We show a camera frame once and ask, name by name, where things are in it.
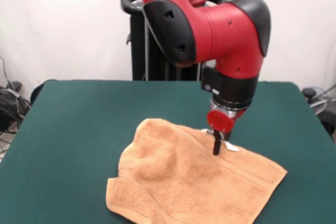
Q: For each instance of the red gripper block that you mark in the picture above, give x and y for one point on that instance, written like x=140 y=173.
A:
x=220 y=121

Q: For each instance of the orange terry towel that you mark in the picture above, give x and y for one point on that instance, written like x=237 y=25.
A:
x=183 y=176

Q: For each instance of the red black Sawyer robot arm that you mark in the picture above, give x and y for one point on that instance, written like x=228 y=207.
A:
x=223 y=32

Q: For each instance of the black grey floor equipment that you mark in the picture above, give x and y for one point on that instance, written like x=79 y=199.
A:
x=329 y=119

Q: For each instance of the dark green table cloth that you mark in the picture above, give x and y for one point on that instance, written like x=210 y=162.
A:
x=78 y=129

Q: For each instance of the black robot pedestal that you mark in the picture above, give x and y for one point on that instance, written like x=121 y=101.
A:
x=136 y=51

